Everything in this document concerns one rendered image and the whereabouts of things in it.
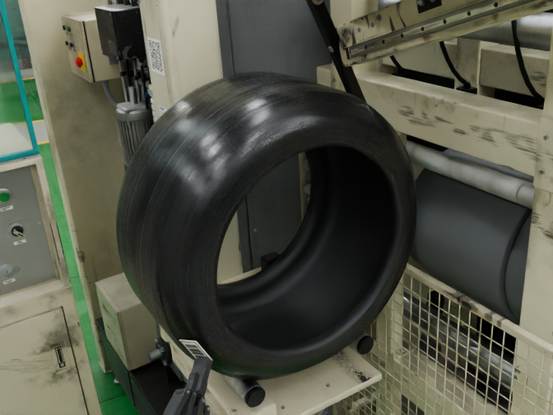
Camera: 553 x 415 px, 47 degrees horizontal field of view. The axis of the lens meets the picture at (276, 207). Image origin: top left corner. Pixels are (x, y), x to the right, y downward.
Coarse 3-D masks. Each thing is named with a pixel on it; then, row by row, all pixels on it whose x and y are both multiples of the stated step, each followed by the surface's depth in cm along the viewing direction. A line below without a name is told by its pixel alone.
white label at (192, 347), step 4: (180, 340) 112; (184, 340) 112; (188, 340) 112; (184, 344) 113; (188, 344) 112; (192, 344) 112; (196, 344) 111; (188, 348) 114; (192, 348) 113; (196, 348) 112; (200, 348) 112; (192, 352) 114; (196, 352) 114; (200, 352) 113; (204, 352) 112; (196, 356) 115; (200, 356) 114; (204, 356) 113; (208, 356) 113; (212, 360) 114
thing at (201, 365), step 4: (196, 360) 114; (200, 360) 113; (204, 360) 113; (208, 360) 113; (196, 364) 113; (200, 364) 112; (204, 364) 112; (208, 364) 112; (196, 368) 112; (200, 368) 112; (204, 368) 111; (192, 372) 112; (200, 372) 111; (204, 372) 111; (200, 376) 110; (204, 376) 110; (200, 380) 110; (204, 380) 110; (200, 384) 109; (196, 388) 109; (200, 388) 109
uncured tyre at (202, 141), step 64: (192, 128) 110; (256, 128) 105; (320, 128) 110; (384, 128) 120; (128, 192) 117; (192, 192) 103; (320, 192) 152; (384, 192) 141; (128, 256) 117; (192, 256) 104; (320, 256) 155; (384, 256) 142; (192, 320) 109; (256, 320) 148; (320, 320) 144
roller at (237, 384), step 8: (224, 376) 132; (232, 384) 129; (240, 384) 127; (248, 384) 127; (256, 384) 127; (240, 392) 127; (248, 392) 125; (256, 392) 125; (264, 392) 127; (248, 400) 125; (256, 400) 126
